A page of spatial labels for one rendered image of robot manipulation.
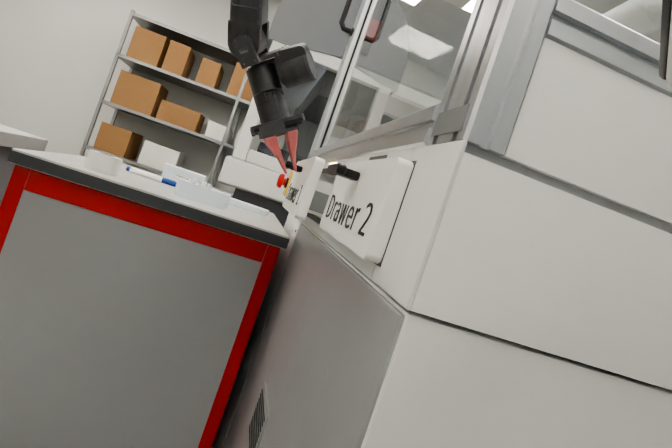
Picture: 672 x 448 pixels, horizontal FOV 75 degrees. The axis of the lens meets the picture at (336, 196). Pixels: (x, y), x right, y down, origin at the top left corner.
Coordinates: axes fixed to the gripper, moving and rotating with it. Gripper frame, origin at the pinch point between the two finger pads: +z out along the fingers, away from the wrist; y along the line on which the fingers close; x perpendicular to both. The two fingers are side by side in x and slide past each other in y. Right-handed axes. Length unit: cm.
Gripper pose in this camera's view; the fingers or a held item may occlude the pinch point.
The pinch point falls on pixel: (289, 168)
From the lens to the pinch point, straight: 85.5
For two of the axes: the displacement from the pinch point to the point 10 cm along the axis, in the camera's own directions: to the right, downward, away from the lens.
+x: -2.0, -0.4, 9.8
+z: 2.7, 9.6, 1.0
